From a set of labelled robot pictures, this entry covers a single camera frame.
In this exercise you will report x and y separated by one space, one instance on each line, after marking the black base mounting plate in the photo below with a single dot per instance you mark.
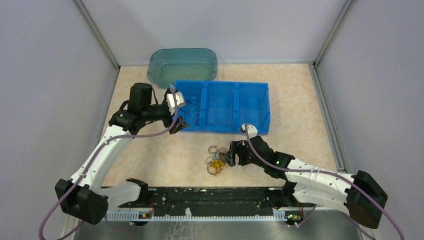
217 209

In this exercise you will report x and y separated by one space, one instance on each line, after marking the aluminium frame rail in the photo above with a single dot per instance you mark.
272 197

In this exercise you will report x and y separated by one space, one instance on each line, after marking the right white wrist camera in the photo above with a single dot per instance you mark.
249 130

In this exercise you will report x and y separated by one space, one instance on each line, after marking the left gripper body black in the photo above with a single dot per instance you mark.
160 112

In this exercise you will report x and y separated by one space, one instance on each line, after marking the teal transparent plastic tub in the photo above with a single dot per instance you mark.
171 64

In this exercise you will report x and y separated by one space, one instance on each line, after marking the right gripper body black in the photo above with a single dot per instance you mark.
245 156

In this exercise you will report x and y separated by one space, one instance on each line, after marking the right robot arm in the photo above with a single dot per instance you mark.
357 195

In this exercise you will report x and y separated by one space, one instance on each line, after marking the white cable duct strip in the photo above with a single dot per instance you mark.
132 215

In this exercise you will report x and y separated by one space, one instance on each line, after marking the blue three-compartment bin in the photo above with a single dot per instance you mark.
224 106

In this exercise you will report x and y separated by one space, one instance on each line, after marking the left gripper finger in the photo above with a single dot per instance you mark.
182 125
175 128

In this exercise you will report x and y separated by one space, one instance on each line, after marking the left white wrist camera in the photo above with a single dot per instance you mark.
174 100

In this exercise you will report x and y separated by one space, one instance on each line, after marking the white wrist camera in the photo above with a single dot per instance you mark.
174 100
249 130

